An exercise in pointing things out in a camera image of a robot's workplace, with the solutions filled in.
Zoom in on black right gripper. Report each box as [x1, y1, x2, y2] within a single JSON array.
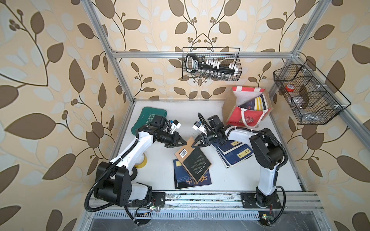
[[190, 129, 217, 148]]

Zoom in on black and white large book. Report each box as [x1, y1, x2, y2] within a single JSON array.
[[262, 92, 271, 110]]

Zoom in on black wire basket back wall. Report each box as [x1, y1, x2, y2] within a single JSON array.
[[182, 46, 242, 82]]

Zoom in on navy book yellow label front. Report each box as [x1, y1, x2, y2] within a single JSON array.
[[173, 159, 191, 190]]

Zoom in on red tape roll in basket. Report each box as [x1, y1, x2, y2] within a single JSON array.
[[285, 84, 295, 92]]

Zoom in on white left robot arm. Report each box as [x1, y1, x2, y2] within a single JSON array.
[[84, 115, 187, 212]]

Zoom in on black tape roll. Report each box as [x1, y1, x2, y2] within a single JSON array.
[[130, 167, 138, 181]]

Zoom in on green plastic tool case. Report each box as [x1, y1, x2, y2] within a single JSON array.
[[131, 107, 167, 135]]

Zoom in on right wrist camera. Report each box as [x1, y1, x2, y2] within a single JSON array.
[[192, 121, 207, 134]]

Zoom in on yellow cartoon man book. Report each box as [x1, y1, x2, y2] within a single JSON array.
[[254, 95, 266, 111]]

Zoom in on lower navy book yellow label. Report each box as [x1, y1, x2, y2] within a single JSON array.
[[216, 144, 254, 168]]

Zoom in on brown and black book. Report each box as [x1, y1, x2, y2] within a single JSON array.
[[175, 137, 212, 183]]

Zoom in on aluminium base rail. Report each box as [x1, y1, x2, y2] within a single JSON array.
[[92, 191, 324, 221]]

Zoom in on dark book large white characters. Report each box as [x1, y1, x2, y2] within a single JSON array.
[[174, 171, 212, 190]]

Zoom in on black wire basket wall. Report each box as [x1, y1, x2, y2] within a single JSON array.
[[182, 46, 242, 82], [273, 60, 351, 125]]

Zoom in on red and burlap canvas bag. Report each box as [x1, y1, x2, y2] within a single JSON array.
[[222, 86, 273, 128]]

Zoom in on black wire basket right wall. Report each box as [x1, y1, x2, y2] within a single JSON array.
[[273, 60, 351, 125]]

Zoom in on navy book with yellow label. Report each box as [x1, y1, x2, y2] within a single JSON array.
[[211, 140, 244, 153]]

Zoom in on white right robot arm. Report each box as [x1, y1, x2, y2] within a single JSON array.
[[192, 113, 288, 208]]

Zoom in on yellow tape roll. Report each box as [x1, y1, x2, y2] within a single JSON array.
[[135, 153, 147, 168]]

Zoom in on socket wrench set in basket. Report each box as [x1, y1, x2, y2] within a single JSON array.
[[183, 53, 242, 76]]

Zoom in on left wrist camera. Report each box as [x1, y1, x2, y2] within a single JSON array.
[[168, 120, 181, 134]]

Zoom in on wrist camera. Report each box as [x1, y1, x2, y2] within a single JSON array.
[[192, 121, 207, 134], [168, 120, 181, 134]]

